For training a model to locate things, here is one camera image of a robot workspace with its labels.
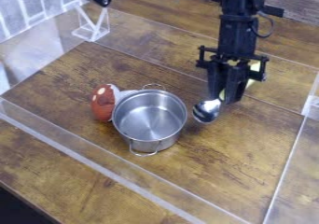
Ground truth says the clear acrylic front barrier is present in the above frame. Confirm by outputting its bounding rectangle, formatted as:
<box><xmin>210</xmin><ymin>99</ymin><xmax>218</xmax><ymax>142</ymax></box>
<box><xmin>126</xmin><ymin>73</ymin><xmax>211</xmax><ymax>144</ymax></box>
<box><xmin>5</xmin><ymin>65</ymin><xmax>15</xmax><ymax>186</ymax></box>
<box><xmin>0</xmin><ymin>97</ymin><xmax>251</xmax><ymax>224</ymax></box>

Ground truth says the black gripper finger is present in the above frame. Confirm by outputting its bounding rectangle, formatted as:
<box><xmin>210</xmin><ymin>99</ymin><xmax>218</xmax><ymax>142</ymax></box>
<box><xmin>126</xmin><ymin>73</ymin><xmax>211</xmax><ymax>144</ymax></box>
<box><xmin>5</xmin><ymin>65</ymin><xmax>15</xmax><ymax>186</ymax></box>
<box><xmin>207</xmin><ymin>63</ymin><xmax>228</xmax><ymax>99</ymax></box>
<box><xmin>224</xmin><ymin>66</ymin><xmax>250</xmax><ymax>104</ymax></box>

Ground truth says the black wall strip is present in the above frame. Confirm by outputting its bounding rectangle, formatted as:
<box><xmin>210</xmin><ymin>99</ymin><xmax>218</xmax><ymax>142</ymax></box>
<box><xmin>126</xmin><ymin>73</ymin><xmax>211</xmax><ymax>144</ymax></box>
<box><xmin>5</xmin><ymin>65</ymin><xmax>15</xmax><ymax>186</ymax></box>
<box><xmin>207</xmin><ymin>0</ymin><xmax>284</xmax><ymax>18</ymax></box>

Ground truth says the clear acrylic triangle bracket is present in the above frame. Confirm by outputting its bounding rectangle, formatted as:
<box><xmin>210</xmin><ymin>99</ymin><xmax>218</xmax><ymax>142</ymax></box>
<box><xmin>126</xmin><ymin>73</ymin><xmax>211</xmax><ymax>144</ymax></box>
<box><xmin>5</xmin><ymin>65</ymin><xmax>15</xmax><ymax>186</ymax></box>
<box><xmin>72</xmin><ymin>7</ymin><xmax>111</xmax><ymax>42</ymax></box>

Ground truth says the red toy mushroom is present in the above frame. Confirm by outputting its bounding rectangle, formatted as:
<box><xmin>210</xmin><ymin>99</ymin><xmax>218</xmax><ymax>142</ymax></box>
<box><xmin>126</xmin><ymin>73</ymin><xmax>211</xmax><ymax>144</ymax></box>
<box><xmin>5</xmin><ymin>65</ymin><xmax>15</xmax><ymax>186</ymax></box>
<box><xmin>90</xmin><ymin>84</ymin><xmax>135</xmax><ymax>121</ymax></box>

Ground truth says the small steel pot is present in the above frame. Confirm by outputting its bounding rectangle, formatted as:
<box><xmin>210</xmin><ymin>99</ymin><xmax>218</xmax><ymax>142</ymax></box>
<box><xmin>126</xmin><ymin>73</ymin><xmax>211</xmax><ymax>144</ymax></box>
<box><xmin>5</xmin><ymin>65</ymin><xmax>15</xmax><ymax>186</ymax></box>
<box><xmin>112</xmin><ymin>84</ymin><xmax>188</xmax><ymax>157</ymax></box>

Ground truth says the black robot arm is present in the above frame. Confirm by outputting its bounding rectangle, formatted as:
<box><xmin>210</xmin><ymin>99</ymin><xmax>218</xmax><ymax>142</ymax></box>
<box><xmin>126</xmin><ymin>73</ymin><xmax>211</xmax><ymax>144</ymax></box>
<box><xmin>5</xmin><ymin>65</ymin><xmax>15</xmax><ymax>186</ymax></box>
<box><xmin>91</xmin><ymin>0</ymin><xmax>274</xmax><ymax>105</ymax></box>

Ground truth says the green handled metal spoon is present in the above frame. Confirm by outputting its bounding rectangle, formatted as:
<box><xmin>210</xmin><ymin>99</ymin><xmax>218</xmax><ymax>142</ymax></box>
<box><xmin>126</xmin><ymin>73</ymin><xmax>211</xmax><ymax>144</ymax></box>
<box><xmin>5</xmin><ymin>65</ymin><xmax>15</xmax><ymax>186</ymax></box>
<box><xmin>192</xmin><ymin>62</ymin><xmax>260</xmax><ymax>123</ymax></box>

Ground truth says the clear acrylic right panel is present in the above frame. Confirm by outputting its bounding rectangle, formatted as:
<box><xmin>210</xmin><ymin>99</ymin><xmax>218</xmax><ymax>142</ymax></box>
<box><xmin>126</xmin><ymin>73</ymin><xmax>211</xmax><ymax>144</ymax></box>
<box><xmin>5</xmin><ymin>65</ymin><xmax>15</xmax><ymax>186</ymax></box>
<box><xmin>263</xmin><ymin>74</ymin><xmax>319</xmax><ymax>224</ymax></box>

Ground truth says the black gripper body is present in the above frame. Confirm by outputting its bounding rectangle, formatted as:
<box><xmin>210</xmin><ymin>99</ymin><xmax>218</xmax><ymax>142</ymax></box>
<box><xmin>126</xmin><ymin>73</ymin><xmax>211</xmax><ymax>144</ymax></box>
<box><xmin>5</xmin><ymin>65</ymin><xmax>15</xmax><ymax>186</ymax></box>
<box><xmin>196</xmin><ymin>15</ymin><xmax>270</xmax><ymax>81</ymax></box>

